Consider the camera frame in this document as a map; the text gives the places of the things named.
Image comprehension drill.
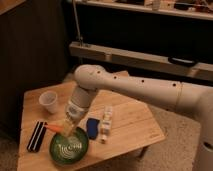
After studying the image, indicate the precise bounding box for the wooden table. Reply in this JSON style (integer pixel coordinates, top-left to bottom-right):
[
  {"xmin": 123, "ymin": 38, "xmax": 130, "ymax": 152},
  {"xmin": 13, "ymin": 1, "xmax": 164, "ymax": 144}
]
[{"xmin": 17, "ymin": 81, "xmax": 165, "ymax": 171}]

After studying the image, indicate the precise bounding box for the cluttered white shelf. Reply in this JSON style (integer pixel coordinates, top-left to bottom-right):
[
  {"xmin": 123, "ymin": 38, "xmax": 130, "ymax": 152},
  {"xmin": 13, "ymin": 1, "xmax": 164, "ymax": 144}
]
[{"xmin": 75, "ymin": 0, "xmax": 213, "ymax": 21}]

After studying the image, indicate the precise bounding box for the small clear bottle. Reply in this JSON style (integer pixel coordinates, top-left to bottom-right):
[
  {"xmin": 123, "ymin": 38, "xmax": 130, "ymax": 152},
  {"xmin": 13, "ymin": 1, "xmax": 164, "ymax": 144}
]
[{"xmin": 100, "ymin": 106, "xmax": 113, "ymax": 144}]

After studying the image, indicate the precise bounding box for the long grey case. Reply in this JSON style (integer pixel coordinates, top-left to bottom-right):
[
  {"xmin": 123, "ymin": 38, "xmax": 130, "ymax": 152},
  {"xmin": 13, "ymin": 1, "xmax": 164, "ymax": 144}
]
[{"xmin": 69, "ymin": 42, "xmax": 213, "ymax": 81}]

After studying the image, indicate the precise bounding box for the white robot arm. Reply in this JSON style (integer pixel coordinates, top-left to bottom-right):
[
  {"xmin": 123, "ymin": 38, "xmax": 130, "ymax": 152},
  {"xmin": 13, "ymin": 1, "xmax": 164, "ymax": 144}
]
[{"xmin": 63, "ymin": 64, "xmax": 213, "ymax": 171}]

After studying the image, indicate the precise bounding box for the black striped box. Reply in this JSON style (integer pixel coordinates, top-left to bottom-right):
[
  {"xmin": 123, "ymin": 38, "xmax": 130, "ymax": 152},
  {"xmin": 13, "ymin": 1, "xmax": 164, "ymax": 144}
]
[{"xmin": 27, "ymin": 121, "xmax": 47, "ymax": 152}]

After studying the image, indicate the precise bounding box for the metal stand pole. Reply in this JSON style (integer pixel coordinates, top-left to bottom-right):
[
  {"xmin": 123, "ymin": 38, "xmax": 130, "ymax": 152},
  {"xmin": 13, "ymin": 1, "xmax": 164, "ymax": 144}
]
[{"xmin": 72, "ymin": 0, "xmax": 83, "ymax": 46}]

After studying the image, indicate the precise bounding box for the green ceramic bowl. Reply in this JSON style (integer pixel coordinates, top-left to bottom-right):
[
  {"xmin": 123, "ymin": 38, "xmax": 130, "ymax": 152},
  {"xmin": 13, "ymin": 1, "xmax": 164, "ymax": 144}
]
[{"xmin": 49, "ymin": 127, "xmax": 89, "ymax": 165}]

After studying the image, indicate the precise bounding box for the blue sponge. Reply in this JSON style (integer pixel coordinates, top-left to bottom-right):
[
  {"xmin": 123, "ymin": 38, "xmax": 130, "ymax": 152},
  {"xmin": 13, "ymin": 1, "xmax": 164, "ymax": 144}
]
[{"xmin": 86, "ymin": 118, "xmax": 100, "ymax": 140}]

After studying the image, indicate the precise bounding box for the clear plastic cup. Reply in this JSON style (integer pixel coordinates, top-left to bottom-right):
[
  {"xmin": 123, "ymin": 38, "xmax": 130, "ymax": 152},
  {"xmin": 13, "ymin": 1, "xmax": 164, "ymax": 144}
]
[{"xmin": 39, "ymin": 91, "xmax": 58, "ymax": 114}]

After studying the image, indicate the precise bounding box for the black case handle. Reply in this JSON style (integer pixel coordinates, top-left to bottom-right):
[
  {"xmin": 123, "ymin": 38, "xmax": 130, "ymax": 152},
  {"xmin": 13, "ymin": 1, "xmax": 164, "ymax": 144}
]
[{"xmin": 168, "ymin": 57, "xmax": 198, "ymax": 67}]

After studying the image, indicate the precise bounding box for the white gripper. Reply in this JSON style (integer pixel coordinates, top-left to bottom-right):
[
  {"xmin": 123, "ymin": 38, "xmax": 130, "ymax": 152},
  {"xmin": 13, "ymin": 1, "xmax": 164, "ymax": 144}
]
[{"xmin": 61, "ymin": 102, "xmax": 88, "ymax": 136}]

